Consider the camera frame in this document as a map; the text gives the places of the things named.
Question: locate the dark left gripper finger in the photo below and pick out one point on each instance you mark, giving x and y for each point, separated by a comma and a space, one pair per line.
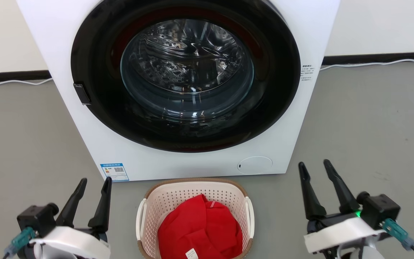
71, 210
102, 210

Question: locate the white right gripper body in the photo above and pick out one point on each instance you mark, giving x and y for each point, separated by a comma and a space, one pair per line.
336, 233

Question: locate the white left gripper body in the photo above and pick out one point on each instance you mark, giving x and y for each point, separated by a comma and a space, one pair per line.
70, 244

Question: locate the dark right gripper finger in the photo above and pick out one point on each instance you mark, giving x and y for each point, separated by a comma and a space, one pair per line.
345, 198
313, 201

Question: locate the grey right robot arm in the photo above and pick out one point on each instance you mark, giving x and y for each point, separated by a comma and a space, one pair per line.
368, 253

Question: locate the beige plastic laundry basket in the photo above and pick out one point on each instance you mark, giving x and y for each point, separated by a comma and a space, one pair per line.
178, 194

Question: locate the blue energy label sticker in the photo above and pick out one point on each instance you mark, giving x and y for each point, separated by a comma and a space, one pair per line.
114, 172

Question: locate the round white filter cover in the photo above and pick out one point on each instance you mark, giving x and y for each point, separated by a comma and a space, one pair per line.
255, 165

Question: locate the white garment care label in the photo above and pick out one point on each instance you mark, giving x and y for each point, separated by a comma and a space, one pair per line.
191, 254

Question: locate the red garment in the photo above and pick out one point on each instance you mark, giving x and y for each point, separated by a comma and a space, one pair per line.
199, 230

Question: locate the white front-load washing machine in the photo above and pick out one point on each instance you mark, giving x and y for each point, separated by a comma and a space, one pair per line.
192, 165

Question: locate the round black glass washer door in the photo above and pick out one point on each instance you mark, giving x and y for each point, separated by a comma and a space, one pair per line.
99, 93

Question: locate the small white text sticker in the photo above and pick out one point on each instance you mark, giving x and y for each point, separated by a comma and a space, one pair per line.
307, 72

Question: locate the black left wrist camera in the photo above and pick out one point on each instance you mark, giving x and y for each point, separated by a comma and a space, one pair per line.
36, 217

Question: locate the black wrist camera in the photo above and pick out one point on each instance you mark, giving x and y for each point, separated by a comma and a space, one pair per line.
36, 217
381, 210

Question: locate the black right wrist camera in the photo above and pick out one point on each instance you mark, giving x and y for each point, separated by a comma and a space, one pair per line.
381, 210

